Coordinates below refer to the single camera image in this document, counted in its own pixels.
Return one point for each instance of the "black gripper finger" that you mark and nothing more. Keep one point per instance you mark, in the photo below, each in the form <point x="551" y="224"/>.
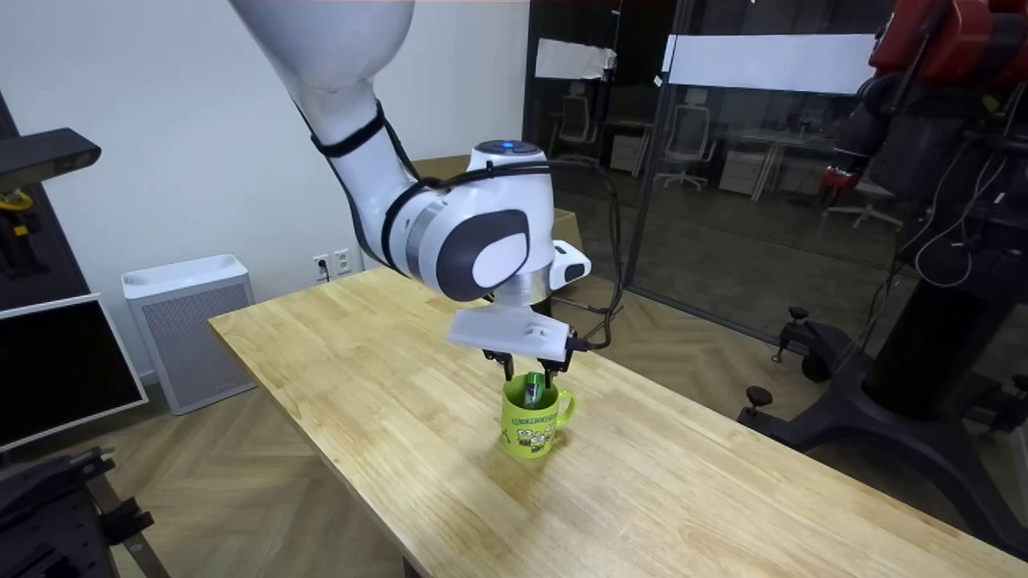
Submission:
<point x="501" y="368"/>
<point x="551" y="375"/>

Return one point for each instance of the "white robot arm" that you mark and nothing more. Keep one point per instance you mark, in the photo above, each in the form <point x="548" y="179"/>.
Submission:
<point x="478" y="240"/>

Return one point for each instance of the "green cartoon mug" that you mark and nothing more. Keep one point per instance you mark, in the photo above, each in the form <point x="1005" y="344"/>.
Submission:
<point x="532" y="434"/>

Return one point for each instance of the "white air purifier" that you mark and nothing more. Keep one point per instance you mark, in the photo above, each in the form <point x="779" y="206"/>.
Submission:
<point x="173" y="311"/>

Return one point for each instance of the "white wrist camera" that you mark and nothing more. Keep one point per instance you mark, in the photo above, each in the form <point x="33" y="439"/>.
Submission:
<point x="506" y="330"/>

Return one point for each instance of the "white wall outlet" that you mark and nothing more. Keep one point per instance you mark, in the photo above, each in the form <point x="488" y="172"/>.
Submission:
<point x="330" y="263"/>

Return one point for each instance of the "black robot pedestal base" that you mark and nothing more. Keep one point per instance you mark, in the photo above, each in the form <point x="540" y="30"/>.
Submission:
<point x="916" y="394"/>

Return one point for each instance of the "black monitor with white frame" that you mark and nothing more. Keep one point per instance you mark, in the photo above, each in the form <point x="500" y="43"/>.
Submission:
<point x="62" y="368"/>

